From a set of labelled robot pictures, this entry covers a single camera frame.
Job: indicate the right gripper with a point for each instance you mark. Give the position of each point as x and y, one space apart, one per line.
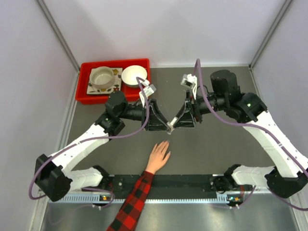
186 121

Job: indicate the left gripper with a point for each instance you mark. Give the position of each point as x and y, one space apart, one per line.
157 121

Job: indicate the glitter nail polish bottle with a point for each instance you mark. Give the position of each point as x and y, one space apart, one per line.
170 128

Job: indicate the red plaid sleeve forearm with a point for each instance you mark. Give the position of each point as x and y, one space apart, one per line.
130 211

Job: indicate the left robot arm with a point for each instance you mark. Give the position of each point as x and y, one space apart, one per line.
54 174

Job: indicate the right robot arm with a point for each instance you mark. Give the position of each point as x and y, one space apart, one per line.
287 176

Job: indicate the person's hand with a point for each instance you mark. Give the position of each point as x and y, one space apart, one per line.
158 157

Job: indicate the red plastic tray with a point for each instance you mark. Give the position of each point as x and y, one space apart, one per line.
84 76

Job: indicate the white ceramic bowl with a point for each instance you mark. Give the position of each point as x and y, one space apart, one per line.
130 74

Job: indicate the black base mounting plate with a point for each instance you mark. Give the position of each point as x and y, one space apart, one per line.
169 186

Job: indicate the floral square plate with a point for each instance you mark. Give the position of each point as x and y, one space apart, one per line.
91 90

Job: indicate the beige ceramic bowl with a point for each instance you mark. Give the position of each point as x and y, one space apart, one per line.
102 77

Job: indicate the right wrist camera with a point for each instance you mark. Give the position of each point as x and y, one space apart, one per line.
189 81

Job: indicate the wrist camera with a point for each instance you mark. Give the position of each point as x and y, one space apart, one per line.
189 81
148 88

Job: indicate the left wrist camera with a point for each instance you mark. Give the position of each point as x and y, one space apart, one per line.
148 88

